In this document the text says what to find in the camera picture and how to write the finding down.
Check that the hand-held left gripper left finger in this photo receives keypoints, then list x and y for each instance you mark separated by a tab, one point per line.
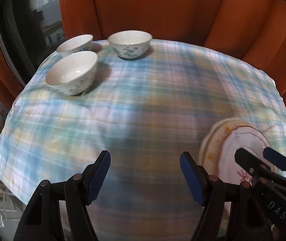
97	178

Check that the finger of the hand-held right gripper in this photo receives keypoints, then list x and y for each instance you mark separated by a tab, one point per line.
278	159
246	159

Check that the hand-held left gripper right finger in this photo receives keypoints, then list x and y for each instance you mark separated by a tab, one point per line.
191	180

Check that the small white purple-flower plate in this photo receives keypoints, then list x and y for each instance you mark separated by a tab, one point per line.
230	160

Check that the round yellow floral plate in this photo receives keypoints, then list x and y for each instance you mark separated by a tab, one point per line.
214	143

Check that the white blue-floral bowl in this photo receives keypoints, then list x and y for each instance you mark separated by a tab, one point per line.
129	42
75	44
71	71

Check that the plaid pastel tablecloth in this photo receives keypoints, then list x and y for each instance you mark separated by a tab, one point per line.
145	100

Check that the orange curtain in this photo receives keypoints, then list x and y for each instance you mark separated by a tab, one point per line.
170	10
0	67

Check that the dark glass window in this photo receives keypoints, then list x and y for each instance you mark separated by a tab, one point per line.
25	25

